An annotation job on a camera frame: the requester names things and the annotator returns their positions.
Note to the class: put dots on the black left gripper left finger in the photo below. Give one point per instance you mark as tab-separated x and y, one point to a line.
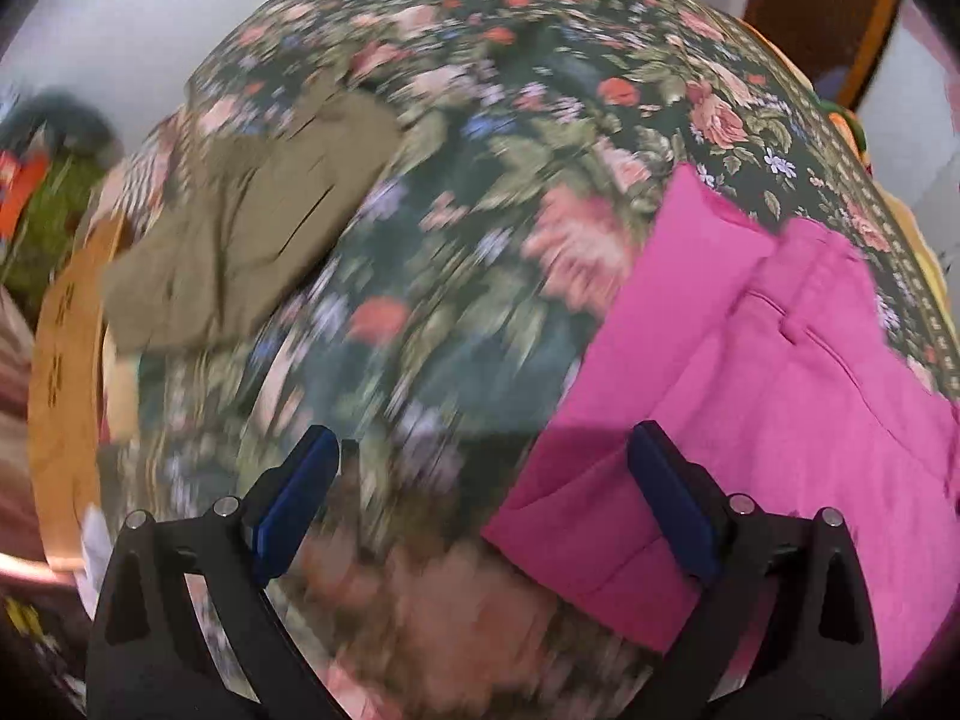
147	657

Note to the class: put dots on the wooden lap table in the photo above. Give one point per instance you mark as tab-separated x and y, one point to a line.
64	409

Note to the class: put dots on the grey stuffed toy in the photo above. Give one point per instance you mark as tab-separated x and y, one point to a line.
66	125

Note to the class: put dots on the pink pants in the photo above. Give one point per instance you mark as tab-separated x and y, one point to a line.
760	354

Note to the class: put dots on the olive green pants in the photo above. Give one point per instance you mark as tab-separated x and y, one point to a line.
262	212

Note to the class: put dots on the dark floral bed quilt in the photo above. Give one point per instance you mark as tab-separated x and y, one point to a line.
443	327

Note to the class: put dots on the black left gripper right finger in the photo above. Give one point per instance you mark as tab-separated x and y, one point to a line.
784	625

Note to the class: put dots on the brown wooden door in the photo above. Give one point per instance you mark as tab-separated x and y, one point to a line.
837	44

